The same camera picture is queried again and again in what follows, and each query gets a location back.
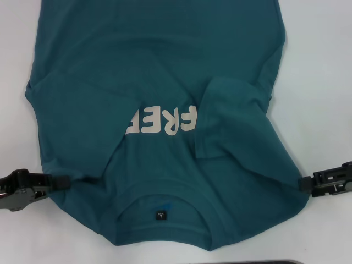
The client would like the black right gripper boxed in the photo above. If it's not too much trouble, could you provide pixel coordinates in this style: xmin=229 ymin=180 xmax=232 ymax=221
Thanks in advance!
xmin=298 ymin=161 xmax=352 ymax=197

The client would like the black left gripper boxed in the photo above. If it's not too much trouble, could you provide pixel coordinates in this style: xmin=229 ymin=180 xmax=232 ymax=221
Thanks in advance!
xmin=0 ymin=169 xmax=71 ymax=212

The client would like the teal blue FREE print T-shirt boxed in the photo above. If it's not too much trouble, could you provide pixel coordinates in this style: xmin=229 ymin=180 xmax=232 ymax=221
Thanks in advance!
xmin=24 ymin=0 xmax=311 ymax=244

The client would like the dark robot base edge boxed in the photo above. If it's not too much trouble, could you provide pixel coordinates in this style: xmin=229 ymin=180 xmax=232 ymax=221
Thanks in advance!
xmin=243 ymin=260 xmax=303 ymax=264

